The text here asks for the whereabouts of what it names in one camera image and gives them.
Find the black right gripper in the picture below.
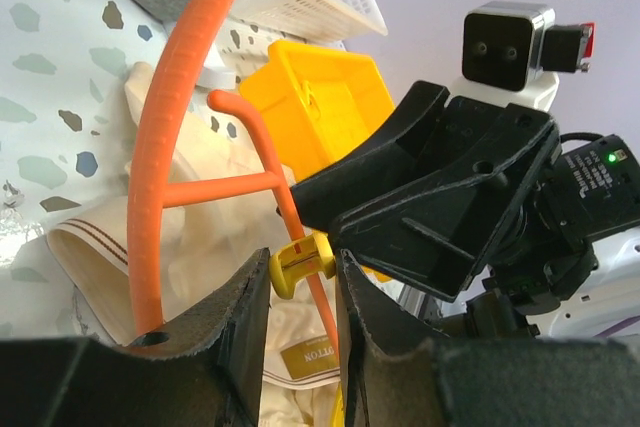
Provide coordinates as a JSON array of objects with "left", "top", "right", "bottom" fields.
[{"left": 329, "top": 111, "right": 639, "bottom": 301}]

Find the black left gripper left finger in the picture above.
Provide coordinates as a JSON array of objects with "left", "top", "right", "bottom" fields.
[{"left": 1, "top": 248, "right": 270, "bottom": 426}]

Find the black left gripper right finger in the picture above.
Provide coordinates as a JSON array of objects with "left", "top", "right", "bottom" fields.
[{"left": 336, "top": 250, "right": 639, "bottom": 426}]

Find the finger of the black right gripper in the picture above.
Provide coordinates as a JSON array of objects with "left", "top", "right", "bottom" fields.
[{"left": 291, "top": 80, "right": 450, "bottom": 231}]

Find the yellow clothespin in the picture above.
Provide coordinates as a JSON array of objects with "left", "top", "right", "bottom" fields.
[
  {"left": 269, "top": 231, "right": 336, "bottom": 300},
  {"left": 329, "top": 383, "right": 345, "bottom": 427}
]

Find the cream underwear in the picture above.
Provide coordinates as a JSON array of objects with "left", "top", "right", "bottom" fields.
[{"left": 47, "top": 90, "right": 340, "bottom": 426}]

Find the orange hanger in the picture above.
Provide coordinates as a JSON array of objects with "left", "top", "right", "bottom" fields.
[{"left": 127, "top": 0, "right": 338, "bottom": 346}]

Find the yellow plastic tray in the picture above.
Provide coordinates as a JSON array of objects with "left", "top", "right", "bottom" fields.
[{"left": 238, "top": 40, "right": 395, "bottom": 181}]

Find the pile of cream clothespins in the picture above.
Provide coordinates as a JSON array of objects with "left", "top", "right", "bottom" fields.
[{"left": 300, "top": 80, "right": 318, "bottom": 111}]

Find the white plastic basket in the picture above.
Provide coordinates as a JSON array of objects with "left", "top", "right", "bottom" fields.
[{"left": 231, "top": 0, "right": 388, "bottom": 43}]

